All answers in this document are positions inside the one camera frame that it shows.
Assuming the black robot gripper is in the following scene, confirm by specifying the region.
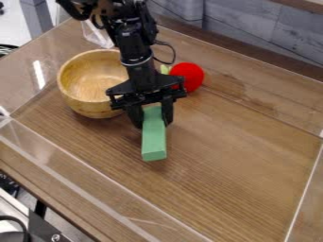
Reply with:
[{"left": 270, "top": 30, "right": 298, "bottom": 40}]
[{"left": 105, "top": 74, "right": 187, "bottom": 129}]

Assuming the green rectangular block stick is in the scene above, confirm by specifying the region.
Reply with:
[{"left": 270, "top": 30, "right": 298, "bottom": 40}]
[{"left": 142, "top": 106, "right": 167, "bottom": 162}]

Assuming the light wooden bowl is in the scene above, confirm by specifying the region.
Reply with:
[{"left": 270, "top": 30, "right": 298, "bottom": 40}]
[{"left": 57, "top": 49, "right": 128, "bottom": 119}]

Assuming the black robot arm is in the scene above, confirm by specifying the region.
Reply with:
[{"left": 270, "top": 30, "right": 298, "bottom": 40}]
[{"left": 56, "top": 0, "right": 187, "bottom": 128}]

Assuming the red felt tomato toy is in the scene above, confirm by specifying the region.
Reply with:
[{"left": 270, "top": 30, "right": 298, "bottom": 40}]
[{"left": 160, "top": 62, "right": 204, "bottom": 93}]

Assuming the black table leg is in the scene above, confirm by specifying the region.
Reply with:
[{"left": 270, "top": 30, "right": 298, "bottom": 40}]
[{"left": 35, "top": 200, "right": 47, "bottom": 218}]

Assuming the clear acrylic tray enclosure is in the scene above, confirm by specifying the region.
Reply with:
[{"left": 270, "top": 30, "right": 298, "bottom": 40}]
[{"left": 0, "top": 21, "right": 323, "bottom": 242}]

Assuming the grey post at back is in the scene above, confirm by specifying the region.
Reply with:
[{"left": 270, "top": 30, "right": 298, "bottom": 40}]
[{"left": 19, "top": 0, "right": 55, "bottom": 39}]

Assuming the black bracket with bolt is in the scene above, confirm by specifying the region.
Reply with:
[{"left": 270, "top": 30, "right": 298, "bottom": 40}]
[{"left": 28, "top": 211, "right": 72, "bottom": 242}]

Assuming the black cable lower left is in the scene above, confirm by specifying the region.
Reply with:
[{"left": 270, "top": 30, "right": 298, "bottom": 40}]
[{"left": 0, "top": 215, "right": 31, "bottom": 242}]

